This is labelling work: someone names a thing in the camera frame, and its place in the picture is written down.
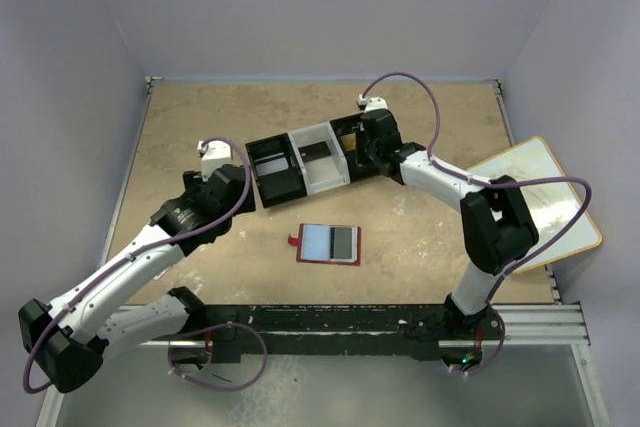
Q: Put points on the dark grey card in holder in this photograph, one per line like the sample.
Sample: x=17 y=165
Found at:
x=341 y=243

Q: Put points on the black card in tray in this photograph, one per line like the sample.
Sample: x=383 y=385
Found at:
x=314 y=151

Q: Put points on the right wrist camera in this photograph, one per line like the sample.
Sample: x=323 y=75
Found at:
x=368 y=104

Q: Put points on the wooden framed whiteboard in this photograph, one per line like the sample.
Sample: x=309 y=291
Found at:
x=551 y=205

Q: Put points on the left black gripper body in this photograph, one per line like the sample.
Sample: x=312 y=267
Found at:
x=194 y=182

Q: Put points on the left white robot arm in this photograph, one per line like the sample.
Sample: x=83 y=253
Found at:
x=70 y=337

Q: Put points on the black white three-compartment tray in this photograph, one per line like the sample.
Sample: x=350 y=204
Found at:
x=303 y=179

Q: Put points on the white card in tray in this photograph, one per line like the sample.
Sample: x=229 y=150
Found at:
x=270 y=166

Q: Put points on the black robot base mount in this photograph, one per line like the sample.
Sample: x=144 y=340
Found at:
x=423 y=332

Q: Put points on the red leather card holder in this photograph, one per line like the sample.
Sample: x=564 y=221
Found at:
x=312 y=244

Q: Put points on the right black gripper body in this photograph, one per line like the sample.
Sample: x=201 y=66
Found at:
x=365 y=152

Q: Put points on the aluminium frame rail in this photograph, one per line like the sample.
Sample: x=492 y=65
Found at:
x=543 y=376

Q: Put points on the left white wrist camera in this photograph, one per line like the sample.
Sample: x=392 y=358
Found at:
x=213 y=155

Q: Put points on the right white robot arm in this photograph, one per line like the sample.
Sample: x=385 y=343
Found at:
x=497 y=226

